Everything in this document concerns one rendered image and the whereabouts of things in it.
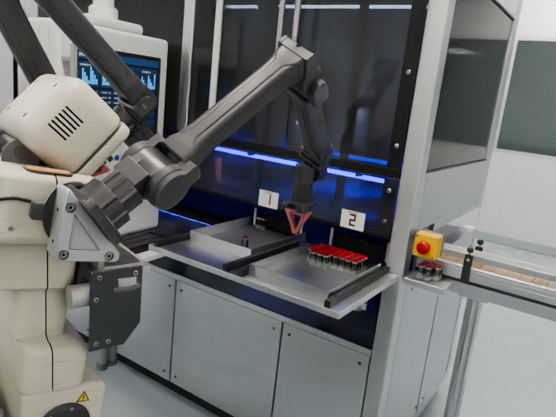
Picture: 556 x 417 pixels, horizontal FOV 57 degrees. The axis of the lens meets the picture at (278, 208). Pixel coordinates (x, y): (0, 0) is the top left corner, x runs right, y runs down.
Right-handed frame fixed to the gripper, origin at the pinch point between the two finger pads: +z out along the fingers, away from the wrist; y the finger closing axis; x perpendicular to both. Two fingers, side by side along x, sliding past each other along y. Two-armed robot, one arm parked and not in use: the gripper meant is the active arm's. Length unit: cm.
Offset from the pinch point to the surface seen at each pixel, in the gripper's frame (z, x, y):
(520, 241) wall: 77, -66, 483
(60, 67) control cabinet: -36, 79, -18
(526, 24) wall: -150, -20, 483
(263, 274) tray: 12.0, 3.2, -9.9
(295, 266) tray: 13.1, 0.8, 7.1
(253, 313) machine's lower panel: 45, 25, 31
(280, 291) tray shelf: 13.8, -4.2, -13.5
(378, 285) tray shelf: 12.3, -24.6, 10.9
